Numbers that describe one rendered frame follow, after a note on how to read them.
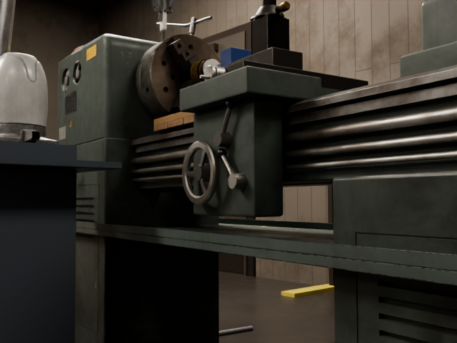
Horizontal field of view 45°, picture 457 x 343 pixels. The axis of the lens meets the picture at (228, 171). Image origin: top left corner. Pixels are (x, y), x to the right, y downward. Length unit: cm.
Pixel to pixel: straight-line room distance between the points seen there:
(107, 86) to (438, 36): 125
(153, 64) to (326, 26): 253
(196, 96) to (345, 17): 295
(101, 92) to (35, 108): 43
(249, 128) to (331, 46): 305
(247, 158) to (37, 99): 72
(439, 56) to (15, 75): 114
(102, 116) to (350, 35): 250
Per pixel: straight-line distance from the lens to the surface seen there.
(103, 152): 201
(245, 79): 118
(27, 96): 167
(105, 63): 206
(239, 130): 125
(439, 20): 114
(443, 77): 100
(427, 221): 91
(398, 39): 392
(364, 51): 405
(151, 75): 193
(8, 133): 166
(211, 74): 135
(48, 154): 163
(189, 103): 138
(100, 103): 205
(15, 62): 171
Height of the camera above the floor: 64
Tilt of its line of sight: 3 degrees up
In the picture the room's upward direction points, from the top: straight up
